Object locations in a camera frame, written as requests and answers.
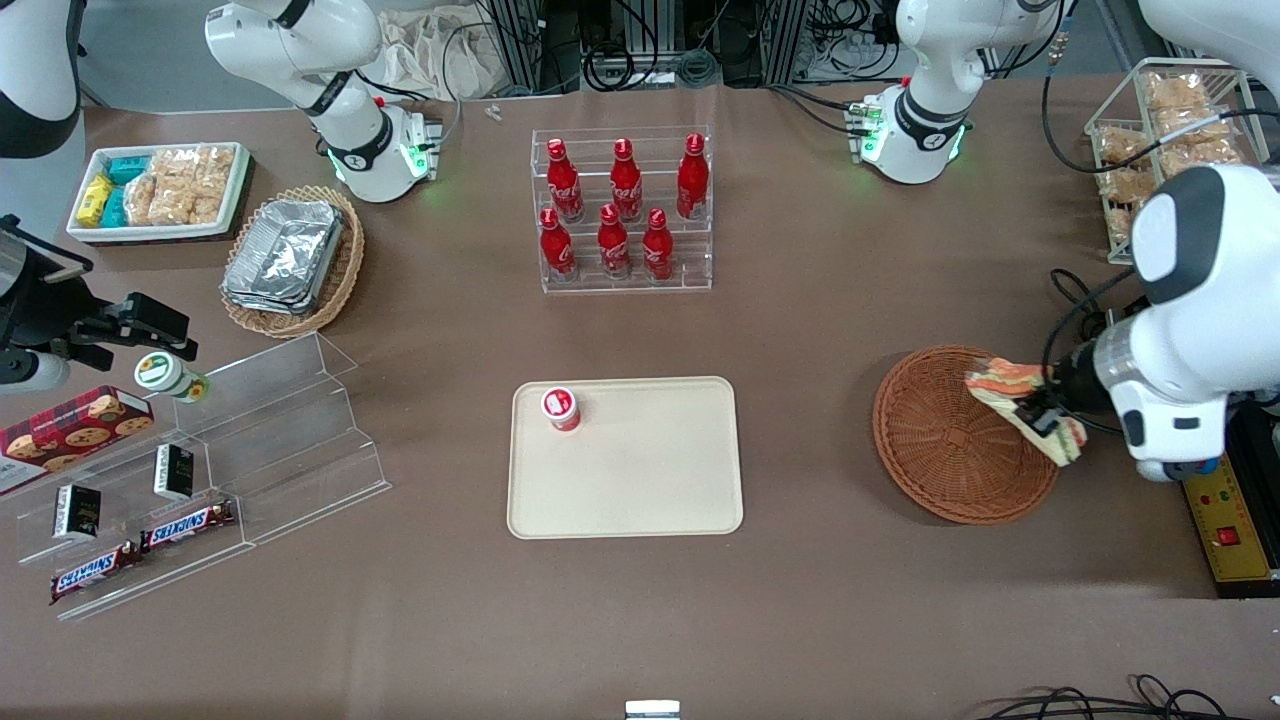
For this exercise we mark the red lidded cup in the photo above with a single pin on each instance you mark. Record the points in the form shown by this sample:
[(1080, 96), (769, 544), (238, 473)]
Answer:
[(561, 405)]

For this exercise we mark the red plaid cookie box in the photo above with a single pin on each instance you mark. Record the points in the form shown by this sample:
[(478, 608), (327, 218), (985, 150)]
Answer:
[(70, 425)]

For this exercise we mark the small black box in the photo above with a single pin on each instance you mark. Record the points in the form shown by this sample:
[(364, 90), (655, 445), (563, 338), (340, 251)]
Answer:
[(76, 511), (174, 472)]

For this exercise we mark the round brown wicker basket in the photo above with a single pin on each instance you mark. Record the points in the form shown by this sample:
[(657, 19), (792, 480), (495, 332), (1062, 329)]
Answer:
[(940, 440)]

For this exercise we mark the Snickers chocolate bar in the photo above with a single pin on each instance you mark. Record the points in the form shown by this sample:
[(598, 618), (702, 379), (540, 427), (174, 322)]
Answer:
[(95, 572), (185, 525)]

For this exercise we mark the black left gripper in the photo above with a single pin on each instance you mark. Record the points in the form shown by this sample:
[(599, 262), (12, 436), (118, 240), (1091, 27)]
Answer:
[(1068, 381)]

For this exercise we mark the aluminium foil tray stack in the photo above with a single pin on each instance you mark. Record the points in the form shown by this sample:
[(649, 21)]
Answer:
[(285, 255)]

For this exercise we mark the white rectangular tray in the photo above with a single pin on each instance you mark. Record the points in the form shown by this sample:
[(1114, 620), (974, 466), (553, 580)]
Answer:
[(150, 232)]

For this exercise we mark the beige plastic tray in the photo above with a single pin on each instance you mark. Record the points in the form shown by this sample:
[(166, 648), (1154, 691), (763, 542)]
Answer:
[(650, 470)]

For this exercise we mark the clear acrylic stepped riser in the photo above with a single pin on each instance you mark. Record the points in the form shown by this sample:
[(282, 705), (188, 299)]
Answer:
[(300, 440), (120, 520)]

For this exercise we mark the grey metal cylinder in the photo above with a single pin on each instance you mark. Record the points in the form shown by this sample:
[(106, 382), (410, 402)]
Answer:
[(35, 372)]

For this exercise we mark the brown snack bag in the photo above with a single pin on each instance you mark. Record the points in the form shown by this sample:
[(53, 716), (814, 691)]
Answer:
[(1195, 145), (1175, 92), (1125, 228), (1128, 187), (1122, 145)]

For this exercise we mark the green lidded white cup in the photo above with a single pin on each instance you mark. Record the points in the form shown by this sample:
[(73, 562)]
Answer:
[(160, 372)]

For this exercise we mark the triangular sandwich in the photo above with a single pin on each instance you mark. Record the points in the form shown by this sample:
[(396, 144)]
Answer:
[(1000, 380)]

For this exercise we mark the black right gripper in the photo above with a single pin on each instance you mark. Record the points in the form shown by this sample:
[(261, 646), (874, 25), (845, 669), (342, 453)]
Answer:
[(42, 312)]

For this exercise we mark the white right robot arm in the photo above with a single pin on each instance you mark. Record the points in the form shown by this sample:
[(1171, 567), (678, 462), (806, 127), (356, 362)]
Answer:
[(300, 50)]

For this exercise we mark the clear acrylic bottle rack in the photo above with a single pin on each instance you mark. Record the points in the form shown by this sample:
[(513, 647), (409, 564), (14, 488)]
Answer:
[(693, 270)]

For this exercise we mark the teal snack packet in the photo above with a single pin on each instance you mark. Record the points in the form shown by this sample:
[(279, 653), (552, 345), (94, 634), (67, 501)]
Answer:
[(128, 168), (115, 207)]

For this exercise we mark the clear rice cracker pack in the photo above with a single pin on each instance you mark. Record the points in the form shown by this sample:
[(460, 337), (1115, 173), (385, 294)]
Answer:
[(207, 202), (140, 200), (172, 202), (175, 162), (215, 162)]

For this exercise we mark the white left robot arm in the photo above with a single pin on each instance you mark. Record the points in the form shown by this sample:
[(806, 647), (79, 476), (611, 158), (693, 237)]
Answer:
[(1200, 300)]

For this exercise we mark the beige cloth bag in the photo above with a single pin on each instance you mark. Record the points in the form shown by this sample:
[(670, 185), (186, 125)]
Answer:
[(430, 55)]

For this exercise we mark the oval light wicker basket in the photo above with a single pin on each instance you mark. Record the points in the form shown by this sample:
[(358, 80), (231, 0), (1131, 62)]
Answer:
[(352, 255)]

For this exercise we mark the white power strip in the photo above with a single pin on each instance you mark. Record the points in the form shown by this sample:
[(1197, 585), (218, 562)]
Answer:
[(850, 52)]

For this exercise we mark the red cola bottle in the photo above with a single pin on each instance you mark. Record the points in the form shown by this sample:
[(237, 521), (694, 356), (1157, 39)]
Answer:
[(626, 185), (613, 245), (564, 185), (556, 248), (692, 180), (657, 248)]

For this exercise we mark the yellow emergency stop box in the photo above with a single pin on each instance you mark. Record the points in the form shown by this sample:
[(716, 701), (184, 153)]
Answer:
[(1240, 520)]

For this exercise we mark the aluminium frame post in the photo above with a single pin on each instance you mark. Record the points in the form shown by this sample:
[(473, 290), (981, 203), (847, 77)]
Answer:
[(785, 35), (515, 40)]

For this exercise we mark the yellow snack packet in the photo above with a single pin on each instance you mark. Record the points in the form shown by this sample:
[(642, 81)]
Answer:
[(95, 200)]

